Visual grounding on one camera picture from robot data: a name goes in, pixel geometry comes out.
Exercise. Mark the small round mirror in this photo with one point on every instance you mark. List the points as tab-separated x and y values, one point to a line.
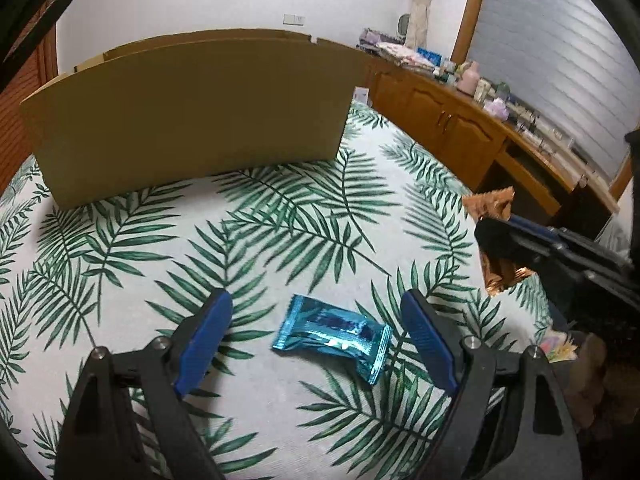
404	27

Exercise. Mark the leaf print blanket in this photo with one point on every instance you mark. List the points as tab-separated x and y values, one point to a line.
280	240

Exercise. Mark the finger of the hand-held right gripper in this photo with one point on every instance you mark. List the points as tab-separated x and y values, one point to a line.
510	242
537	229

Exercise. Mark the purple patterned box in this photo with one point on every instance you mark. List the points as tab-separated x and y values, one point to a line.
376	39

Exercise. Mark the brown cardboard box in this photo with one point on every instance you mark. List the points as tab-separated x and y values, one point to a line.
190	120

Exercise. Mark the grey window blind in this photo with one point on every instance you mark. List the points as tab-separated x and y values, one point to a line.
550	45

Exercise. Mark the row of small desk items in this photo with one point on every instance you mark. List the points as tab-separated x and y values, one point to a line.
545	125

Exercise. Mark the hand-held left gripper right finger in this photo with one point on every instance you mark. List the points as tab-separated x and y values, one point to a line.
430	342

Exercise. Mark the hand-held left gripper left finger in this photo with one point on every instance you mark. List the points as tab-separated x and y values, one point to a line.
202	345

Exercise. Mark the cream curtain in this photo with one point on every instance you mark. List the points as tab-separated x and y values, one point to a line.
422	5

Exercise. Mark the folded floral cloth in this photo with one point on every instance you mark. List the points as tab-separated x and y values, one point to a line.
405	55

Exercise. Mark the brown slatted wardrobe door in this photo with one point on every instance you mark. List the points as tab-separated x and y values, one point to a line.
22	70

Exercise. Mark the white wall switch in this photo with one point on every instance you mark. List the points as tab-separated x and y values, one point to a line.
294	19

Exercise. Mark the light purple pouch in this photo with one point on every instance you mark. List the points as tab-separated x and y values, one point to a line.
496	109

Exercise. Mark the teal foil snack packet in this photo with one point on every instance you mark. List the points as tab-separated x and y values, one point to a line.
330	332

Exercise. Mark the blue box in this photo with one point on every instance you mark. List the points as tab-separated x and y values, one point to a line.
429	56

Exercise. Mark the small white card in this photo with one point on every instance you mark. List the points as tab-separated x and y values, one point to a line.
361	96

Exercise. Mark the wooden cabinet desk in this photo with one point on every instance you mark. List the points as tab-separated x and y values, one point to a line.
450	120

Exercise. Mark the wooden window frame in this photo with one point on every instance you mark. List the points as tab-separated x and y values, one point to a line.
472	5

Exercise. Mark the white bottle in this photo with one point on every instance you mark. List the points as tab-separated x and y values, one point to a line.
483	92

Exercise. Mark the copper foil snack packet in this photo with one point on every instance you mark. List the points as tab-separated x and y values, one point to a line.
492	202

